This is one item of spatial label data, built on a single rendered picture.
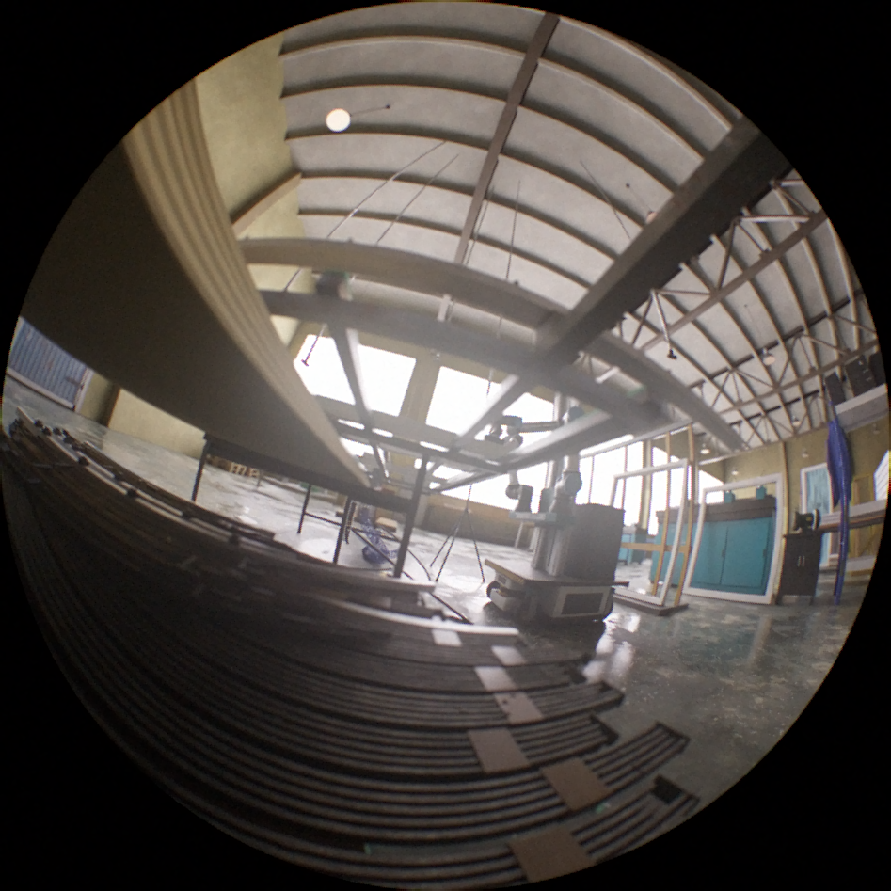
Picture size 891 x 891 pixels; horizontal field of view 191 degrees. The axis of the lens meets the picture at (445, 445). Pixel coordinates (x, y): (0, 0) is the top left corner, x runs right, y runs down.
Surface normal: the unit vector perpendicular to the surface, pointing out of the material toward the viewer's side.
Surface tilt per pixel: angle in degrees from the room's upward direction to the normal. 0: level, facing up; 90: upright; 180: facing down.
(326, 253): 179
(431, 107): 180
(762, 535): 90
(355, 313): 90
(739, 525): 90
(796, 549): 90
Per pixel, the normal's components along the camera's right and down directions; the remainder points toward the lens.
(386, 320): 0.18, -0.22
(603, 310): -0.22, 0.94
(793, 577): -0.96, -0.26
